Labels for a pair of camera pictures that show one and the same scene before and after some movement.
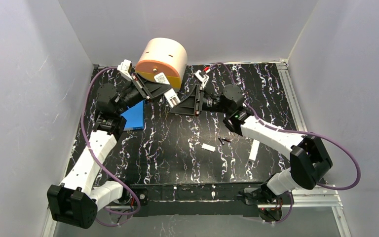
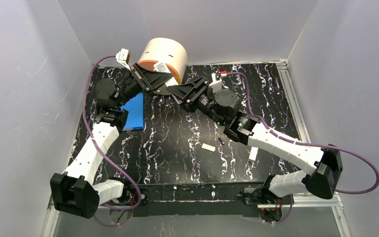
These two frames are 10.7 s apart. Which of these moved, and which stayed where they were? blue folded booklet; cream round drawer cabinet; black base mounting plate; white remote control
Moved: white remote control
Stayed: blue folded booklet; cream round drawer cabinet; black base mounting plate
